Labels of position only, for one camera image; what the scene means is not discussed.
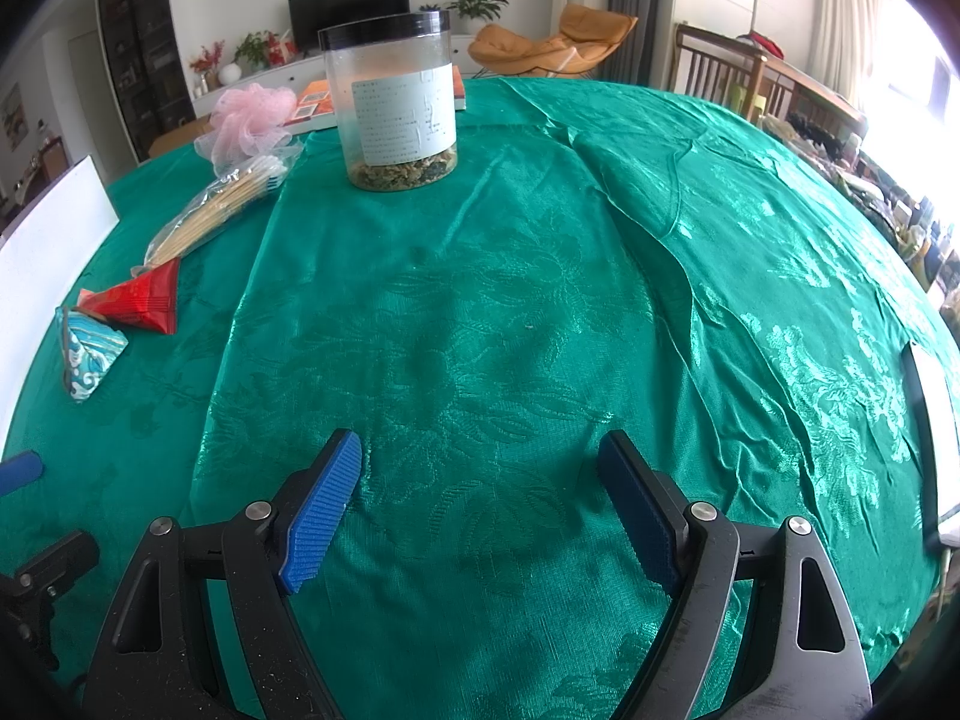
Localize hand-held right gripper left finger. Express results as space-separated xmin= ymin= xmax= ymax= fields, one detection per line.
xmin=82 ymin=429 xmax=365 ymax=720

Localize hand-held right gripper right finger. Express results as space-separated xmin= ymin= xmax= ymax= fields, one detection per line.
xmin=598 ymin=430 xmax=875 ymax=720

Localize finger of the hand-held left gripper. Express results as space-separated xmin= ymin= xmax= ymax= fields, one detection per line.
xmin=0 ymin=530 xmax=101 ymax=672
xmin=0 ymin=450 xmax=44 ymax=497

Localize blue wave-print fabric pouch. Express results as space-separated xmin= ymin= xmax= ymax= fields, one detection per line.
xmin=54 ymin=305 xmax=130 ymax=403

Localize red snack packet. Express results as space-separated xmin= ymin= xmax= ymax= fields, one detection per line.
xmin=77 ymin=257 xmax=182 ymax=336

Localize large white board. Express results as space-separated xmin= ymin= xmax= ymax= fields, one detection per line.
xmin=0 ymin=156 xmax=119 ymax=452

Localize green patterned tablecloth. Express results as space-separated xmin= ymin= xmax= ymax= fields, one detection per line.
xmin=0 ymin=75 xmax=952 ymax=720

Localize white flat panel dark edge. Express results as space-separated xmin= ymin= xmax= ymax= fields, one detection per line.
xmin=901 ymin=341 xmax=960 ymax=550

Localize clear bag of cotton swabs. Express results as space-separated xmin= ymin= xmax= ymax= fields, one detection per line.
xmin=131 ymin=152 xmax=302 ymax=280

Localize wooden stool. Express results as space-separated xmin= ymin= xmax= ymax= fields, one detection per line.
xmin=147 ymin=116 xmax=215 ymax=160

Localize pink bath loofah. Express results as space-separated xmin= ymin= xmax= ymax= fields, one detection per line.
xmin=195 ymin=84 xmax=299 ymax=178

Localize clutter of small items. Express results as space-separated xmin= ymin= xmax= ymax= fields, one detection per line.
xmin=750 ymin=86 xmax=960 ymax=301

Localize orange open book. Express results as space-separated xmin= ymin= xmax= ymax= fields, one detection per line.
xmin=287 ymin=77 xmax=467 ymax=133

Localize clear jar with black lid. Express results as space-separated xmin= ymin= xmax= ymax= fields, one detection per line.
xmin=317 ymin=9 xmax=459 ymax=194

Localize white tv cabinet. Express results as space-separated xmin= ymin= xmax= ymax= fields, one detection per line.
xmin=191 ymin=34 xmax=481 ymax=121

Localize wooden chair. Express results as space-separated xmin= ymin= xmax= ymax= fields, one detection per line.
xmin=670 ymin=22 xmax=869 ymax=145

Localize black display shelf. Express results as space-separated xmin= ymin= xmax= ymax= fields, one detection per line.
xmin=94 ymin=0 xmax=198 ymax=164

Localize red flower branches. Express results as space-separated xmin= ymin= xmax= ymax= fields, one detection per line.
xmin=188 ymin=40 xmax=227 ymax=96

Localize potted plant with red flowers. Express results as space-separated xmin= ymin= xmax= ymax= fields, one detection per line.
xmin=233 ymin=30 xmax=283 ymax=74

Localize orange lounge chair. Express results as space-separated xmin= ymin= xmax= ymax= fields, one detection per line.
xmin=467 ymin=4 xmax=639 ymax=80

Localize red cloth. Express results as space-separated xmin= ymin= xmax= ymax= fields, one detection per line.
xmin=737 ymin=31 xmax=786 ymax=62

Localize black television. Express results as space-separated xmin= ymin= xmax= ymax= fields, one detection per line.
xmin=288 ymin=0 xmax=410 ymax=53

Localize large green potted plant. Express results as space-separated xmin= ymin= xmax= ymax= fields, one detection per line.
xmin=445 ymin=0 xmax=510 ymax=22

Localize sheer white curtain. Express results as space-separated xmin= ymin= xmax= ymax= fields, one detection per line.
xmin=804 ymin=0 xmax=895 ymax=115

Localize framed wall picture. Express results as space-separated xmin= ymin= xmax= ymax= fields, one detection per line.
xmin=0 ymin=82 xmax=25 ymax=152

